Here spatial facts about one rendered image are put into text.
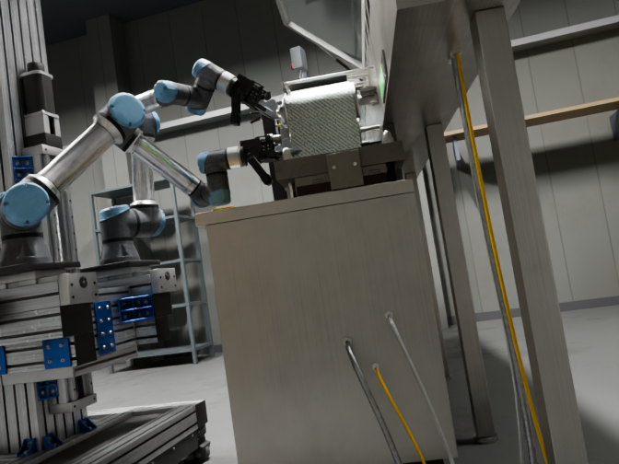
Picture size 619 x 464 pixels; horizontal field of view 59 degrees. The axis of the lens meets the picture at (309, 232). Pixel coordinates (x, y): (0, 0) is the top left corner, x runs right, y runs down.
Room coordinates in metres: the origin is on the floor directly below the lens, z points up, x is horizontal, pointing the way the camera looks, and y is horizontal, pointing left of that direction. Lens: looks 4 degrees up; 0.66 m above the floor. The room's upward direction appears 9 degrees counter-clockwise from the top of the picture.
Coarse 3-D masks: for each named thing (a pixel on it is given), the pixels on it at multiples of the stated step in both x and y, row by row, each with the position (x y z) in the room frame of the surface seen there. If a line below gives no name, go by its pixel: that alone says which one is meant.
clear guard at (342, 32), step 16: (288, 0) 2.51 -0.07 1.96; (304, 0) 2.40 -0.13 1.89; (320, 0) 2.29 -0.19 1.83; (336, 0) 2.20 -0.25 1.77; (352, 0) 2.11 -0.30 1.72; (288, 16) 2.71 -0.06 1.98; (304, 16) 2.58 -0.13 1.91; (320, 16) 2.46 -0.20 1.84; (336, 16) 2.35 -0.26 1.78; (352, 16) 2.25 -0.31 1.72; (320, 32) 2.67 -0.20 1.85; (336, 32) 2.54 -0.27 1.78; (352, 32) 2.42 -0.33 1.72; (336, 48) 2.74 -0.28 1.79; (352, 48) 2.61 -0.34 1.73
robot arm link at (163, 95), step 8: (160, 80) 1.85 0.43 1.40; (160, 88) 1.84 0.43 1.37; (168, 88) 1.84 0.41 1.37; (176, 88) 1.86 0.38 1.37; (184, 88) 1.89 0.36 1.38; (136, 96) 1.98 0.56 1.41; (144, 96) 1.94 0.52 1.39; (152, 96) 1.90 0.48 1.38; (160, 96) 1.85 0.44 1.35; (168, 96) 1.85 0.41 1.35; (176, 96) 1.87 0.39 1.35; (184, 96) 1.90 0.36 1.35; (144, 104) 1.95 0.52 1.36; (152, 104) 1.93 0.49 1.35; (160, 104) 1.91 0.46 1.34; (168, 104) 1.90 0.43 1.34; (176, 104) 1.91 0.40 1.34; (184, 104) 1.93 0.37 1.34
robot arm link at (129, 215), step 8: (112, 208) 2.11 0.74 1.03; (120, 208) 2.12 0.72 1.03; (128, 208) 2.16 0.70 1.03; (104, 216) 2.11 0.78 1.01; (112, 216) 2.10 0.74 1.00; (120, 216) 2.12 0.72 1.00; (128, 216) 2.15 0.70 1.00; (136, 216) 2.18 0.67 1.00; (104, 224) 2.11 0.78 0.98; (112, 224) 2.11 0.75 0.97; (120, 224) 2.12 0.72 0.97; (128, 224) 2.14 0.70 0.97; (136, 224) 2.17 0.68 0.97; (104, 232) 2.11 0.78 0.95; (112, 232) 2.10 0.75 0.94; (120, 232) 2.11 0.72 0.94; (128, 232) 2.14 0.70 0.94; (136, 232) 2.19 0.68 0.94
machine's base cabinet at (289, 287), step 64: (256, 256) 1.63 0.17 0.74; (320, 256) 1.62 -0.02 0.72; (384, 256) 1.60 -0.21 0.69; (256, 320) 1.64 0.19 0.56; (320, 320) 1.62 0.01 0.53; (384, 320) 1.60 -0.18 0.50; (256, 384) 1.64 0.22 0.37; (320, 384) 1.62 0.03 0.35; (256, 448) 1.64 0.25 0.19; (320, 448) 1.63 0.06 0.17; (384, 448) 1.61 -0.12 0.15
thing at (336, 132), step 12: (300, 120) 1.88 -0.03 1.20; (312, 120) 1.87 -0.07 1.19; (324, 120) 1.87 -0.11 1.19; (336, 120) 1.86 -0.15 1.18; (348, 120) 1.86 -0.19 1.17; (300, 132) 1.88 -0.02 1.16; (312, 132) 1.87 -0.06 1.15; (324, 132) 1.87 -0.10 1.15; (336, 132) 1.87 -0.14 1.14; (348, 132) 1.86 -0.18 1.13; (300, 144) 1.88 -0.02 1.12; (312, 144) 1.87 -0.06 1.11; (324, 144) 1.87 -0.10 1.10; (336, 144) 1.87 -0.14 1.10; (348, 144) 1.86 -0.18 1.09; (360, 144) 1.86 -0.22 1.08; (300, 156) 1.88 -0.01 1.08
